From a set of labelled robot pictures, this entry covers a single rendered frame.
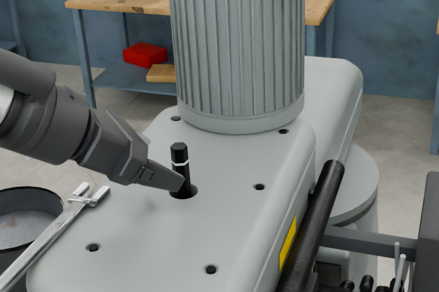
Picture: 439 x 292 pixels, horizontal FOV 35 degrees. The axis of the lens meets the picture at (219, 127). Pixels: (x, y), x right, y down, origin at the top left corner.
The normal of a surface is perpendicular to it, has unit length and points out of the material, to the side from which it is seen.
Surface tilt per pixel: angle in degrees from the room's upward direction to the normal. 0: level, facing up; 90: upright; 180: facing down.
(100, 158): 91
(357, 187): 0
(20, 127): 70
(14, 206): 86
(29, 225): 0
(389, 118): 0
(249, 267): 45
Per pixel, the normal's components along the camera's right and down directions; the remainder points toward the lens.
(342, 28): -0.33, 0.47
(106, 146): 0.47, 0.41
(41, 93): 0.26, 0.69
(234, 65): -0.08, 0.48
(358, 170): -0.05, -0.87
